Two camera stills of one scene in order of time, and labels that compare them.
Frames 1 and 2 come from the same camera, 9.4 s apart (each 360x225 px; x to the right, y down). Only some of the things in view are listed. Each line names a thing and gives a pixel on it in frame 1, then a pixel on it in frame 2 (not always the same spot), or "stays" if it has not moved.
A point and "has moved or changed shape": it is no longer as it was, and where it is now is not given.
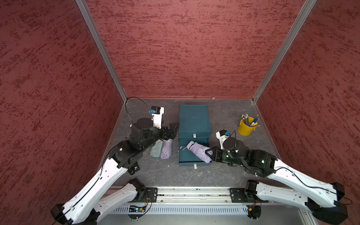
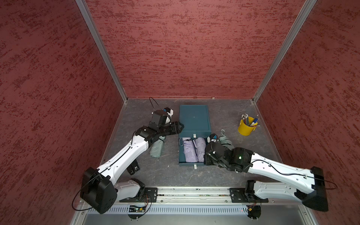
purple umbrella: [199, 151] has moved or changed shape
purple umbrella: [166, 151] -> [200, 144]
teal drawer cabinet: [194, 122] stays
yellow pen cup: [244, 130] stays
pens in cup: [245, 119] stays
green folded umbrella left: [156, 148] stays
